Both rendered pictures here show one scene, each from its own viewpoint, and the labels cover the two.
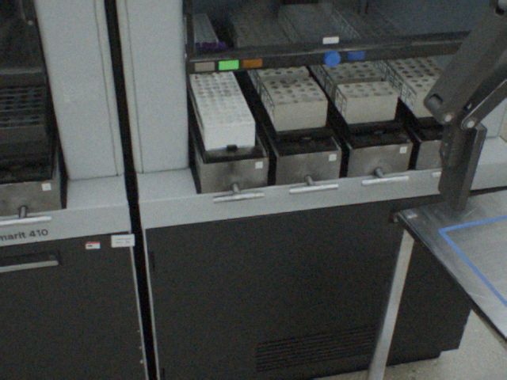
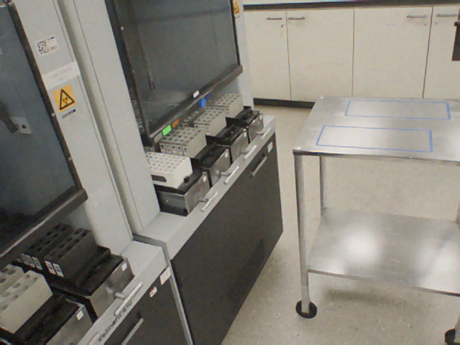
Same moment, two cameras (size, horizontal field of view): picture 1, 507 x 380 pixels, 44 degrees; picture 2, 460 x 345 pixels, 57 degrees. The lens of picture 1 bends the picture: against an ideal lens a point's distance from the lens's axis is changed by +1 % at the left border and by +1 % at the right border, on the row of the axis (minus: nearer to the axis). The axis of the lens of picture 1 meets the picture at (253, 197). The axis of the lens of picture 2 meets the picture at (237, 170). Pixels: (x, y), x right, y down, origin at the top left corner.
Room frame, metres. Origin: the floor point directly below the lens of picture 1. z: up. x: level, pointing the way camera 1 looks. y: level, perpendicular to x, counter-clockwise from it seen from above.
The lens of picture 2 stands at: (0.18, 0.74, 1.49)
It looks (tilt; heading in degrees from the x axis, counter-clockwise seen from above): 31 degrees down; 313
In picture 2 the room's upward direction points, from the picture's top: 8 degrees counter-clockwise
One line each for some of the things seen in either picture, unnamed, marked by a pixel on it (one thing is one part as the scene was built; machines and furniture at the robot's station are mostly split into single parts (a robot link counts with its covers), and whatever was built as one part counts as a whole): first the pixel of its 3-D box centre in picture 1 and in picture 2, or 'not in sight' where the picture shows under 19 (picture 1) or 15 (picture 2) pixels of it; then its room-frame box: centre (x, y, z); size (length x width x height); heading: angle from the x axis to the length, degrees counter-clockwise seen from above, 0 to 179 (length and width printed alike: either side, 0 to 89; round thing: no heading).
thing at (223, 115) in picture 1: (217, 104); (144, 167); (1.20, 0.08, 0.83); 0.30 x 0.10 x 0.06; 14
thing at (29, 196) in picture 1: (30, 112); (20, 255); (1.23, 0.50, 0.78); 0.73 x 0.14 x 0.09; 14
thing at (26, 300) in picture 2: not in sight; (24, 302); (0.97, 0.60, 0.85); 0.12 x 0.02 x 0.06; 104
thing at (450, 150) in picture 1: (444, 132); not in sight; (0.38, -0.13, 1.25); 0.03 x 0.01 x 0.05; 104
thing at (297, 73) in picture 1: (283, 85); (161, 139); (1.27, -0.06, 0.85); 0.12 x 0.02 x 0.06; 104
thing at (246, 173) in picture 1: (208, 98); (116, 176); (1.33, 0.11, 0.78); 0.73 x 0.14 x 0.09; 14
